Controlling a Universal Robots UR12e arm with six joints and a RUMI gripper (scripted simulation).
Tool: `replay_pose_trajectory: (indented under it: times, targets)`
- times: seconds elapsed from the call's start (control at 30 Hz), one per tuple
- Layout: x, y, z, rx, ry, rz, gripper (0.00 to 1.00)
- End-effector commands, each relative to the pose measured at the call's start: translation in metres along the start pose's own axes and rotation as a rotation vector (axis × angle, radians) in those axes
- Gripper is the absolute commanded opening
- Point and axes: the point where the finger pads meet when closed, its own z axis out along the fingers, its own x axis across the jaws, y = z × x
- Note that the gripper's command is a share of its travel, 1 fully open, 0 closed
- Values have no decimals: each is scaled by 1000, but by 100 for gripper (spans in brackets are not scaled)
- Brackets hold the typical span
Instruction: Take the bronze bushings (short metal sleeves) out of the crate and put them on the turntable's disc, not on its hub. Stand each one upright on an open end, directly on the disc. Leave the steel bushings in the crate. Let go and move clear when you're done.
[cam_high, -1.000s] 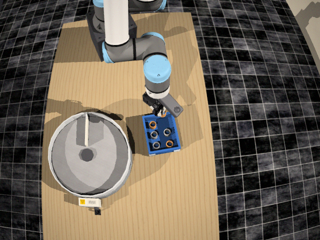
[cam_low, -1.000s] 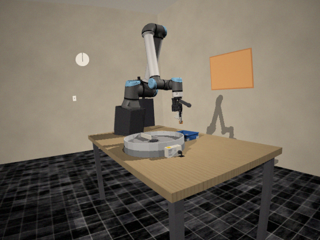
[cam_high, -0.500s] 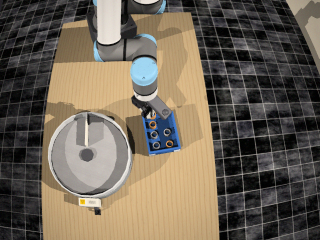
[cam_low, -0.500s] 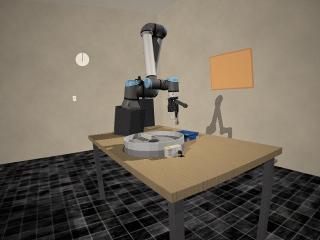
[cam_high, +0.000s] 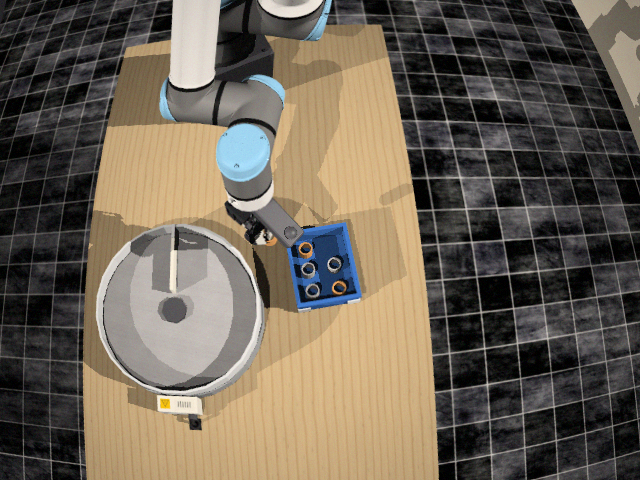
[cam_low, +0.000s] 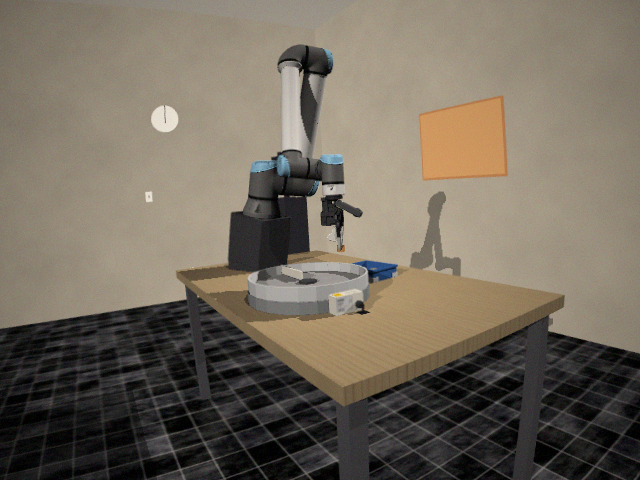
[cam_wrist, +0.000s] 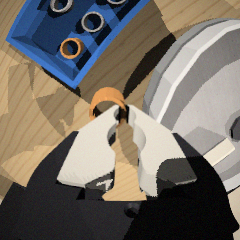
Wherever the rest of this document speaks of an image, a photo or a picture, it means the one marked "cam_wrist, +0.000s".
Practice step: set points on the blue crate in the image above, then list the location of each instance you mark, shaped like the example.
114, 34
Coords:
38, 32

